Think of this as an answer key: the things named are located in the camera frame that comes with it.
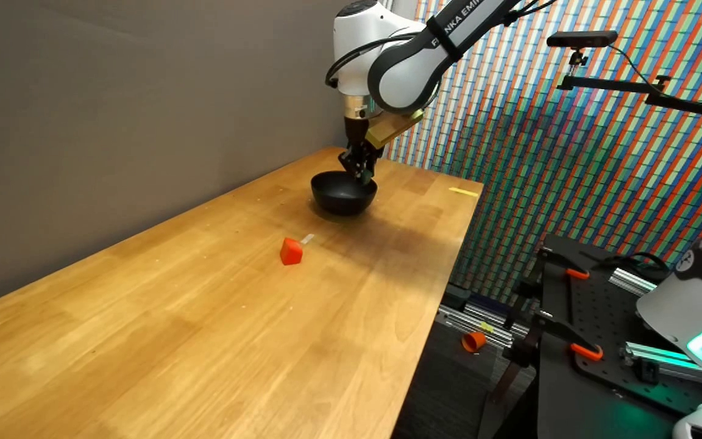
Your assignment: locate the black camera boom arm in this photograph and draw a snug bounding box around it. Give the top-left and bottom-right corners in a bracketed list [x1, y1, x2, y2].
[555, 45, 702, 127]

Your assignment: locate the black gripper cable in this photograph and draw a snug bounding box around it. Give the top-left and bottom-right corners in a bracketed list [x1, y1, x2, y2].
[321, 27, 420, 90]

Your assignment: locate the green-lit aluminium extrusion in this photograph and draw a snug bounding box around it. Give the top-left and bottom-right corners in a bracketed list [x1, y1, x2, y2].
[620, 338, 702, 392]

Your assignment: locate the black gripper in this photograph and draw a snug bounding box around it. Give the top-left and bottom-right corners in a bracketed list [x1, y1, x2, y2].
[338, 115, 388, 189]

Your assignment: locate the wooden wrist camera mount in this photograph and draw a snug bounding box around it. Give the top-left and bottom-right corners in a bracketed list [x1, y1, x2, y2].
[362, 105, 429, 151]

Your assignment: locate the orange block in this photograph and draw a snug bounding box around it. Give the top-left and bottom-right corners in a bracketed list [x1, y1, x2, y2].
[278, 234, 308, 268]

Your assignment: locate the black bowl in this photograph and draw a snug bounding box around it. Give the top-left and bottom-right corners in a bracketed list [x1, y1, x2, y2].
[309, 168, 379, 220]

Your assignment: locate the silver aluminium extrusion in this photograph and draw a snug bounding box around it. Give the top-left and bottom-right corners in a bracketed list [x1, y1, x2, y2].
[606, 265, 663, 296]

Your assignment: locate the black perforated breadboard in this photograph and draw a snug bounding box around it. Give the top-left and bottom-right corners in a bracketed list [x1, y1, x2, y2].
[533, 231, 702, 439]

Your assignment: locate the multicolour patterned backdrop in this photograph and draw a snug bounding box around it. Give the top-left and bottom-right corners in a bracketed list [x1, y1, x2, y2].
[383, 0, 702, 304]

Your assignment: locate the black stereo camera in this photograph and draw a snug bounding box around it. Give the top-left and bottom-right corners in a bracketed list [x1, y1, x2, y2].
[545, 29, 621, 50]

